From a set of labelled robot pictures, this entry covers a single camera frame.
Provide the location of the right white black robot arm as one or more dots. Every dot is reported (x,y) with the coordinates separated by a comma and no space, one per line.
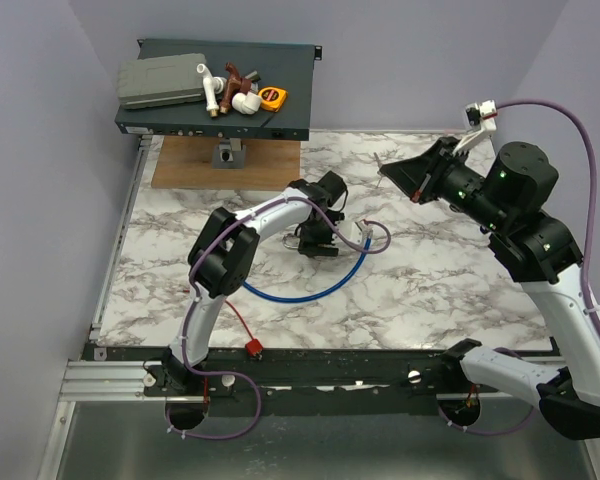
(541,255)

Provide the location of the silver key bunch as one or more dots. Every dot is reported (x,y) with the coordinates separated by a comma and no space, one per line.
(379,165)

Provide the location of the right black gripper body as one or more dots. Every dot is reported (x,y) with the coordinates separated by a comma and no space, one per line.
(445,164)

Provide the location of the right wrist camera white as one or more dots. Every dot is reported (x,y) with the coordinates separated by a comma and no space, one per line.
(481,124)

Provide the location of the grey metal bracket stand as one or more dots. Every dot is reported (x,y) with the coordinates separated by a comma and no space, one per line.
(229,154)

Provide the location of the grey plastic case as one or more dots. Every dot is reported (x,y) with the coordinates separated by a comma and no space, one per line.
(160,81)

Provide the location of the small black object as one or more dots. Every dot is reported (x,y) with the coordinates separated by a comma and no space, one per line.
(253,76)

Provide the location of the brown tap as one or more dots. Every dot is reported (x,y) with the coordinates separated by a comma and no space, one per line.
(236,83)

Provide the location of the white pipe faucet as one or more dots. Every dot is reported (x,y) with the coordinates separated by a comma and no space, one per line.
(212,86)

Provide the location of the yellow tape measure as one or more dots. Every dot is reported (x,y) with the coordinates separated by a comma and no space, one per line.
(272,98)

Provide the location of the brass padlock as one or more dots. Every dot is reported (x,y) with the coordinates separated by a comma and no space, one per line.
(292,242)

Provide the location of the wooden board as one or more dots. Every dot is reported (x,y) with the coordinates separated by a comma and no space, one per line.
(186,163)

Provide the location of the dark rack server unit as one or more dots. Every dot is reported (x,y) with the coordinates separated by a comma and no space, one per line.
(286,66)

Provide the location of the red cable lock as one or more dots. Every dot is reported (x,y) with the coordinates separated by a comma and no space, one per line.
(240,325)

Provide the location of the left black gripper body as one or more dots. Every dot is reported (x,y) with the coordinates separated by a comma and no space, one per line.
(314,233)

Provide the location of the white pipe elbow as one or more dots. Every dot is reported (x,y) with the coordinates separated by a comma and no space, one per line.
(246,103)

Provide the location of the blue cable lock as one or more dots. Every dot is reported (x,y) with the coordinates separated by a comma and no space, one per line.
(312,296)

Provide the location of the aluminium extrusion rail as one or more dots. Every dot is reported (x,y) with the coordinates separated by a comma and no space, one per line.
(117,381)

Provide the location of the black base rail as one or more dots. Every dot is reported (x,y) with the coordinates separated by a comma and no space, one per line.
(296,382)

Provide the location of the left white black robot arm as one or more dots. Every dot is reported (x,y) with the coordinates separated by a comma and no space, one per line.
(222,256)

